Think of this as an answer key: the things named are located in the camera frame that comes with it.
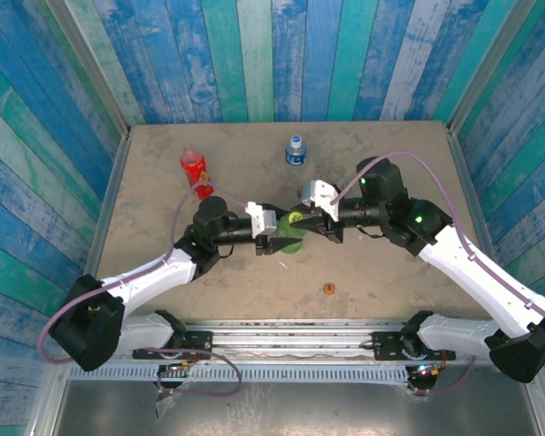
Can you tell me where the aluminium corner post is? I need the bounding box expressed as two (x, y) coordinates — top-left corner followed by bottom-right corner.
(44, 0), (134, 138)
(445, 0), (545, 135)

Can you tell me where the clear bottle blue label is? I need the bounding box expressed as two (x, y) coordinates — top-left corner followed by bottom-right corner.
(284, 144), (307, 168)

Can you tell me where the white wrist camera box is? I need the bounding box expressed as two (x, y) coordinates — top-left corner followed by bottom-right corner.
(244, 200), (279, 239)
(299, 179), (342, 223)

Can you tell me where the aluminium front frame rail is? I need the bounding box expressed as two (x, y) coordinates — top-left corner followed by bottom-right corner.
(49, 317), (535, 365)

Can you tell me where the aluminium table edge rail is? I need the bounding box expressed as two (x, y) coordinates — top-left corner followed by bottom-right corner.
(84, 126), (134, 282)

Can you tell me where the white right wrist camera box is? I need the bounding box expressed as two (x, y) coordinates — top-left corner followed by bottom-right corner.
(299, 179), (342, 223)

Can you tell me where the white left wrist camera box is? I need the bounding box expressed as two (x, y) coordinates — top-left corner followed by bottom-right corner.
(244, 200), (279, 239)

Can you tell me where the grey metal rack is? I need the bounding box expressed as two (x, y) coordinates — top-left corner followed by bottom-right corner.
(444, 121), (500, 263)

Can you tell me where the slotted grey cable duct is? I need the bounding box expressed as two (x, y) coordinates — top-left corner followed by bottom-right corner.
(66, 364), (412, 387)

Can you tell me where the green plastic bottle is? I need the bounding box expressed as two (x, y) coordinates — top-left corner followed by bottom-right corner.
(276, 212), (309, 257)

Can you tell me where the grey metal base plate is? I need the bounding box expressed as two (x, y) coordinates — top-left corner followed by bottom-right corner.
(49, 379), (544, 436)

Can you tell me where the red label plastic bottle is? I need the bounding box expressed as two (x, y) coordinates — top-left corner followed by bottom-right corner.
(179, 144), (215, 202)

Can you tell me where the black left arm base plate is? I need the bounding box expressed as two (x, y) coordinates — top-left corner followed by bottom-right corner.
(131, 330), (213, 362)

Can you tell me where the small circuit board with LEDs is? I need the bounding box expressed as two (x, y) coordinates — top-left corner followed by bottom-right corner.
(410, 362), (442, 380)
(157, 360), (197, 381)

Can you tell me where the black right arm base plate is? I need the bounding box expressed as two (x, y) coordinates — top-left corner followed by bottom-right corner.
(371, 330), (457, 362)

